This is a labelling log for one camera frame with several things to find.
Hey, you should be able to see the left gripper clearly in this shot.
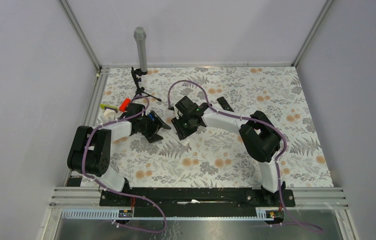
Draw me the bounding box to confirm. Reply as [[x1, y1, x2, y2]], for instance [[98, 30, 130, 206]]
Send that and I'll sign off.
[[137, 111, 170, 143]]

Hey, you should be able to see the black remote control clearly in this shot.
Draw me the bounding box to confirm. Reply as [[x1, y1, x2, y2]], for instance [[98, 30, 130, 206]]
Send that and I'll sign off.
[[217, 96, 234, 112]]

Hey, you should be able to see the white AC remote control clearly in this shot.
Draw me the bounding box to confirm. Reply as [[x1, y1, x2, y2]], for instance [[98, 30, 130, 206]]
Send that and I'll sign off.
[[168, 130, 190, 146]]

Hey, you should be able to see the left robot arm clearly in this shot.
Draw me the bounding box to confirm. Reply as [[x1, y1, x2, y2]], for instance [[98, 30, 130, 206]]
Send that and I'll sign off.
[[67, 103, 171, 206]]

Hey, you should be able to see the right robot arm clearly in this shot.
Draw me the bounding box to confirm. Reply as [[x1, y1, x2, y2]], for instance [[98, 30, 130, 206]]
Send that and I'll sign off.
[[170, 96, 283, 206]]

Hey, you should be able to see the floral table mat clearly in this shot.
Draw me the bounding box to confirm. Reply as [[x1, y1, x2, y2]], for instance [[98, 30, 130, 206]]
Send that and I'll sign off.
[[110, 66, 333, 188]]

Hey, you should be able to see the orange red cylinder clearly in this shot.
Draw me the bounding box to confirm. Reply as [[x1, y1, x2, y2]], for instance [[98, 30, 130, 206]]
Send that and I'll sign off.
[[119, 98, 131, 113]]

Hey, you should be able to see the white small block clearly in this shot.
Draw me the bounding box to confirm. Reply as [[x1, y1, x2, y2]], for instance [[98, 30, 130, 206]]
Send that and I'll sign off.
[[103, 109, 117, 119]]

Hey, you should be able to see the yellow purple small tool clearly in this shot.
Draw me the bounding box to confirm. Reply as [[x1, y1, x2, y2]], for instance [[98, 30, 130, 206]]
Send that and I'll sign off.
[[100, 103, 118, 112]]

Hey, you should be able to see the grey microphone on stand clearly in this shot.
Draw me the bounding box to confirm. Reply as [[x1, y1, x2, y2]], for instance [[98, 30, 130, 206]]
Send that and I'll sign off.
[[134, 26, 148, 76]]

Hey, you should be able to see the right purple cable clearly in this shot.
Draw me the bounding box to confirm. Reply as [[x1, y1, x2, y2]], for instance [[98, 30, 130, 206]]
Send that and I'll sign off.
[[167, 80, 288, 200]]

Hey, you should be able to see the purple cable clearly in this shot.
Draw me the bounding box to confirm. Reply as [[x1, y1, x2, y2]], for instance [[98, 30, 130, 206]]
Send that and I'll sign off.
[[167, 80, 288, 200], [81, 95, 168, 235]]

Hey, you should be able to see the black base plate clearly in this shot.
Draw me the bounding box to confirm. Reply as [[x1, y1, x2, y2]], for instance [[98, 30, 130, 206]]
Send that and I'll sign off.
[[99, 187, 296, 218]]

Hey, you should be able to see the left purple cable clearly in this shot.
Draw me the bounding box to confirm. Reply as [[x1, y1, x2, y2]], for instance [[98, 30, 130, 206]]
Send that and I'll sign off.
[[81, 95, 168, 235]]

